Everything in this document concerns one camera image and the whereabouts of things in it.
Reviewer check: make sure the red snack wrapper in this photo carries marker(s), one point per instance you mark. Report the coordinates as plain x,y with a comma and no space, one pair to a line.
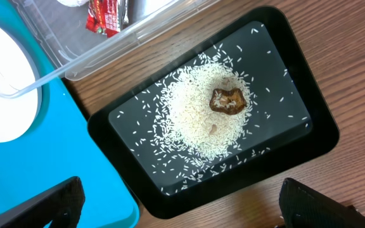
107,17

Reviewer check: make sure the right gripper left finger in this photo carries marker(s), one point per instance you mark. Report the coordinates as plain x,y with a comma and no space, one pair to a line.
59,206

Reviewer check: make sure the black tray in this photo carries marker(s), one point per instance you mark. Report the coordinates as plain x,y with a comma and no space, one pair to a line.
321,138

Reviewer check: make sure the clear plastic bin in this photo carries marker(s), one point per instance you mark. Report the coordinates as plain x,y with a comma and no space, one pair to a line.
51,31

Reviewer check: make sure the brown food piece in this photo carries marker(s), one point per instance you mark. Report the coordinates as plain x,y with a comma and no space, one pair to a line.
229,102

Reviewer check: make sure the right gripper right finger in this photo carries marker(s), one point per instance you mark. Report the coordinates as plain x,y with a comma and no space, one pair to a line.
303,207

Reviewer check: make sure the white napkin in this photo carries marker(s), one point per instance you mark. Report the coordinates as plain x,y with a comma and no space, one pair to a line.
73,3

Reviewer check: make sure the teal serving tray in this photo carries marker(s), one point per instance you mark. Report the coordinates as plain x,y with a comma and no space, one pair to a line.
58,147

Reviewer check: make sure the large pink plate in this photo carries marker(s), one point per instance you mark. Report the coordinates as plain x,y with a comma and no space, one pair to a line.
17,69

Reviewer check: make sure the pile of white rice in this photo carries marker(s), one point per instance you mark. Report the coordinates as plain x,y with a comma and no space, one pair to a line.
179,141

